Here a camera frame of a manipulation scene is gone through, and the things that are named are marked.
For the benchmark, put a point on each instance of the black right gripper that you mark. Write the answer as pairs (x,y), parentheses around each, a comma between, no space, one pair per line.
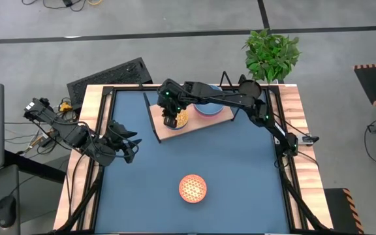
(173,96)

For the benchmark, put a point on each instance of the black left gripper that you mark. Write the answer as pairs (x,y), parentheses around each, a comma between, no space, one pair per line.
(116,140)

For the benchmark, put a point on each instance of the yellow honeycomb pattern bowl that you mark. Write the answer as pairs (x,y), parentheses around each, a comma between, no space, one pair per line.
(182,119)

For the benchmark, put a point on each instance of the pink plastic bowl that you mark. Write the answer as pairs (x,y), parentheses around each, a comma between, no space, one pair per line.
(209,116)

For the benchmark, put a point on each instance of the grey-blue plastic bowl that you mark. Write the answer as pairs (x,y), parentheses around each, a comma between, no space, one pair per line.
(209,108)

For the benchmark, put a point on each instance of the orange honeycomb pattern bowl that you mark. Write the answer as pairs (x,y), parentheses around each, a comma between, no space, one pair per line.
(193,188)

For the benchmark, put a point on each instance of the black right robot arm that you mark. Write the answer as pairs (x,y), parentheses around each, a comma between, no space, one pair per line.
(227,98)

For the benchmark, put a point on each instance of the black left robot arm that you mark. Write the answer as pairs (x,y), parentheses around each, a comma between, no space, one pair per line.
(73,135)

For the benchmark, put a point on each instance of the blue-grey table mat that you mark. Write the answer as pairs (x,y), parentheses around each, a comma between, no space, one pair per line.
(142,202)

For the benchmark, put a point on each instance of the black perforated computer case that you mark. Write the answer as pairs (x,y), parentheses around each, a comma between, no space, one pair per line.
(109,78)

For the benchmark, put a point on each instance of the yellow plug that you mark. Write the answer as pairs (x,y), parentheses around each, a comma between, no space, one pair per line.
(65,107)

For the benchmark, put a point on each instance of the potted green tree black pot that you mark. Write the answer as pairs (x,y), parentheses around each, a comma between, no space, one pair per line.
(269,52)

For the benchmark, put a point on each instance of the black computer mouse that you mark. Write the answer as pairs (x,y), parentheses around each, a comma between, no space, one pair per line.
(6,212)

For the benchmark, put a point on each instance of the black power adapter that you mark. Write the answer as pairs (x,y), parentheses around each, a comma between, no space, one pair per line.
(68,2)

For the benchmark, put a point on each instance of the wooden shelf black metal frame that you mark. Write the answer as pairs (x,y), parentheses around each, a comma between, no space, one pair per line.
(204,125)

